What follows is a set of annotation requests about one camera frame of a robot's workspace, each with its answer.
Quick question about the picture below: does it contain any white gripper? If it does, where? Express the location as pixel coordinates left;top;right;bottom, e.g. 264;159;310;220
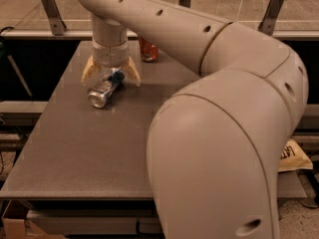
81;14;141;87

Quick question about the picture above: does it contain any red soda can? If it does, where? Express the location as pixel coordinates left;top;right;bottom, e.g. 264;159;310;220
138;37;159;63

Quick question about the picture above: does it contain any brown cream chip bag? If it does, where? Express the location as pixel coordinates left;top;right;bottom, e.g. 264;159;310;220
278;138;313;172

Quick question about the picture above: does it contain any left metal bracket post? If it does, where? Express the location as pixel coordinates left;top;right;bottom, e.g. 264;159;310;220
41;0;67;36

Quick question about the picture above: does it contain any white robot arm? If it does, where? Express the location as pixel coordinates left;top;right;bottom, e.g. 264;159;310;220
78;0;308;239

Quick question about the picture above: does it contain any right metal bracket post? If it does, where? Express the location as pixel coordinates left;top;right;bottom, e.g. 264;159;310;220
258;0;285;36

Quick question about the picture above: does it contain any silver blue redbull can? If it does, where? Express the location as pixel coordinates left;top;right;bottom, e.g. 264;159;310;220
88;68;125;109

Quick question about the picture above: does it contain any cardboard box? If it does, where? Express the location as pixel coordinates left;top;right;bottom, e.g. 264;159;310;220
2;201;65;239

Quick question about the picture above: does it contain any grey drawer with handle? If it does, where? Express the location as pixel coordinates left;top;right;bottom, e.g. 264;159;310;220
27;209;161;236

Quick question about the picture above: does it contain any grey metal rail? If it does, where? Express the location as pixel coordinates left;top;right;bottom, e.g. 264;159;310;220
1;29;319;41

